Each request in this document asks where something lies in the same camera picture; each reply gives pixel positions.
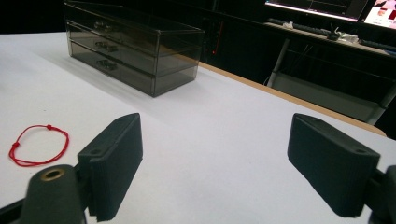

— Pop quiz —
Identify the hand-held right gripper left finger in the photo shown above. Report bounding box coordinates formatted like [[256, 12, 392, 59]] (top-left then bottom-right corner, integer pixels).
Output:
[[77, 112, 144, 223]]

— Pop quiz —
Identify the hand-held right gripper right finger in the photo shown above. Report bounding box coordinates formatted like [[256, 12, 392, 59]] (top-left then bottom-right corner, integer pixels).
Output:
[[287, 113, 381, 218]]

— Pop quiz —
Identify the red string bracelet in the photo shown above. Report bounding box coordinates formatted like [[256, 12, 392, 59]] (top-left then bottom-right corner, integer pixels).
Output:
[[8, 124, 70, 168]]

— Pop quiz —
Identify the smoky clear acrylic drawer organizer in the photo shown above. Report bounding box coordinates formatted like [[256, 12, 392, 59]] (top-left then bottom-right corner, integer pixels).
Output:
[[63, 0, 205, 98]]

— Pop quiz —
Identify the grey lower desk shelf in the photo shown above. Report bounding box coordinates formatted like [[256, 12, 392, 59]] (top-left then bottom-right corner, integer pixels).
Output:
[[270, 71, 396, 126]]

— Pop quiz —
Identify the white metal desk leg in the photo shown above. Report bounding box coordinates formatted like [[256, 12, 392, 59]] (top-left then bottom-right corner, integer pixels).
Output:
[[266, 38, 291, 89]]

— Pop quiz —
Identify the wooden background desk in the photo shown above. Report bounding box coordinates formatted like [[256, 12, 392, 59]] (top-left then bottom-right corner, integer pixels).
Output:
[[263, 21, 396, 58]]

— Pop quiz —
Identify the black keyboard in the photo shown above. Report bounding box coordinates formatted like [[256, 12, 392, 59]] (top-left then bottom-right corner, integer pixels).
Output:
[[267, 18, 332, 37]]

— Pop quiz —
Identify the dark device with red light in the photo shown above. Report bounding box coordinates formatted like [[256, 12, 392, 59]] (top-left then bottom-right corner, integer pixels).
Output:
[[200, 18, 226, 63]]

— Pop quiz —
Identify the computer monitor with pink picture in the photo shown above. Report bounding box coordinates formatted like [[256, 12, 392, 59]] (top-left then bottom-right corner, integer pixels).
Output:
[[363, 0, 396, 31]]

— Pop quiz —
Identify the wide computer monitor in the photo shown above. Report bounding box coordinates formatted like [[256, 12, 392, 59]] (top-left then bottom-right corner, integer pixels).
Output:
[[264, 0, 369, 22]]

